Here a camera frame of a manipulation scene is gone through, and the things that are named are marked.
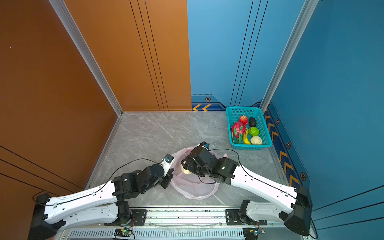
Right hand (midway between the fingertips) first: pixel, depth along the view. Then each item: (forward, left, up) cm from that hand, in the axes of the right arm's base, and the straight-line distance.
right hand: (182, 165), depth 70 cm
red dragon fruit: (+31, -34, -12) cm, 47 cm away
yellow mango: (+27, -39, -17) cm, 50 cm away
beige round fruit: (-4, -2, +5) cm, 7 cm away
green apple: (+31, -45, -14) cm, 56 cm away
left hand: (0, +4, -4) cm, 6 cm away
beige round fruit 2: (+25, -45, -15) cm, 54 cm away
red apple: (+43, -41, -15) cm, 61 cm away
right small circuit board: (-24, -32, -23) cm, 46 cm away
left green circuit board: (-24, +29, -21) cm, 43 cm away
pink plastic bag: (-4, -4, -16) cm, 17 cm away
